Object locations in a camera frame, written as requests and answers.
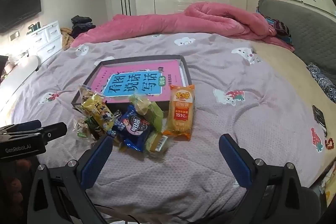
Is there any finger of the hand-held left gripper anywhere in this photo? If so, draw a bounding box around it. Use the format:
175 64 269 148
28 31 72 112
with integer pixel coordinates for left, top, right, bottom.
0 120 42 135
26 122 68 146

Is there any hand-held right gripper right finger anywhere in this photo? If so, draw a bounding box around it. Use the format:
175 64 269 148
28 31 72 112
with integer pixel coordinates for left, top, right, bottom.
219 133 305 224

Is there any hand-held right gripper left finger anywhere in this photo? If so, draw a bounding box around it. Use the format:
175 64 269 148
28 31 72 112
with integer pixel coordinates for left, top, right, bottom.
28 134 114 224

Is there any clear red label candy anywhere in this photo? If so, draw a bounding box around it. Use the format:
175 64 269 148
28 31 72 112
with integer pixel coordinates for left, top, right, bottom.
73 116 91 138

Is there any dark green cartoon packet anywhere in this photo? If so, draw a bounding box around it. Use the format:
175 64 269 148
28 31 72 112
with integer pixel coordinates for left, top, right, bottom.
85 116 105 139

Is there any yellow snack packet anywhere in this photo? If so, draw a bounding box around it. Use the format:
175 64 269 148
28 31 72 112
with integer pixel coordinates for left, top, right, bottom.
79 84 116 135

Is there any black slim snack packet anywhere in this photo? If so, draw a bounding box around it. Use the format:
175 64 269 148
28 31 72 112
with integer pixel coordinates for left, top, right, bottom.
113 109 124 125

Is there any blue snack packet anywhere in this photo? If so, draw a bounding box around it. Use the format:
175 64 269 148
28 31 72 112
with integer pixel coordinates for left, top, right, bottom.
113 105 154 152

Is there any clear packet with green label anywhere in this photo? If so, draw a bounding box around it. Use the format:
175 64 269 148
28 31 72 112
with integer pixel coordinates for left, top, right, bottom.
143 132 171 153

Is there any orange snack packet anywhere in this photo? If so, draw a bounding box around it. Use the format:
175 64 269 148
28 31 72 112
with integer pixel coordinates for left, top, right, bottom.
162 84 195 142

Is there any green cake packet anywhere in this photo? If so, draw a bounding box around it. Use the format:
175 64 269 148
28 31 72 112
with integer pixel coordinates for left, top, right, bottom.
130 94 164 134

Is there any dark shallow cardboard box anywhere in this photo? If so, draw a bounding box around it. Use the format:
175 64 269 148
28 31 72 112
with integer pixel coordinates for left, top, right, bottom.
71 55 193 112

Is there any person's left hand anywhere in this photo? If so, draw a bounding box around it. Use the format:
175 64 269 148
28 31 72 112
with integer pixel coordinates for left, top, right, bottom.
5 158 30 189

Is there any purple printed bed sheet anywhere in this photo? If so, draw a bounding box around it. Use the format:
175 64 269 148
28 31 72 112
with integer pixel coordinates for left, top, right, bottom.
0 32 336 216

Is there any white drawer dresser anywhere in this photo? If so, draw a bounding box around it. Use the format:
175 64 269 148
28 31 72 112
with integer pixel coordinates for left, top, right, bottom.
9 21 63 64

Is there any tan knitted cloth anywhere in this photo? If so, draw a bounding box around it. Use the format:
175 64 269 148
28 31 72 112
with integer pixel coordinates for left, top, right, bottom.
60 27 75 51

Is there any black phone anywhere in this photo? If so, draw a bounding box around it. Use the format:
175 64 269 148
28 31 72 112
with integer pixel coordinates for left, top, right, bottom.
312 105 328 138

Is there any beige bed sheet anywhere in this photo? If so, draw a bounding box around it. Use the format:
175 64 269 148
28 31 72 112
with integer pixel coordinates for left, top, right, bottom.
252 42 336 188

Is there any pink book with blue panel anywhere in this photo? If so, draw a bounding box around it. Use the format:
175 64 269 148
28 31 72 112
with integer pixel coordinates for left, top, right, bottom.
87 61 184 104

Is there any dark clothes pile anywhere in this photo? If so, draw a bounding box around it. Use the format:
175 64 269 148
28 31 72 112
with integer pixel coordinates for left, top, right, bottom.
71 15 96 39

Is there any black television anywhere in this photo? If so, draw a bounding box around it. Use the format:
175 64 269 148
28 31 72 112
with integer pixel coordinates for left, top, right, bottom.
0 0 42 33

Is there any dark patterned cloth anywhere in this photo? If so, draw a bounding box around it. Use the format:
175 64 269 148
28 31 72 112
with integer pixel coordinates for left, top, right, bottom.
307 63 336 104

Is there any colourful striped cloth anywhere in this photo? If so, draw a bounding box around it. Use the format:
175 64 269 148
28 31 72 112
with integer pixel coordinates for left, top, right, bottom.
259 13 294 46

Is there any grey quilted headboard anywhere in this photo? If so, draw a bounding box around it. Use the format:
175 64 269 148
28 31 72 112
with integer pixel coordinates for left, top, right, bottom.
256 0 336 77

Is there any pink quilt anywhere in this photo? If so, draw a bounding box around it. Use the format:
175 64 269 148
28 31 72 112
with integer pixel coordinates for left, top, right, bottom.
71 2 296 52

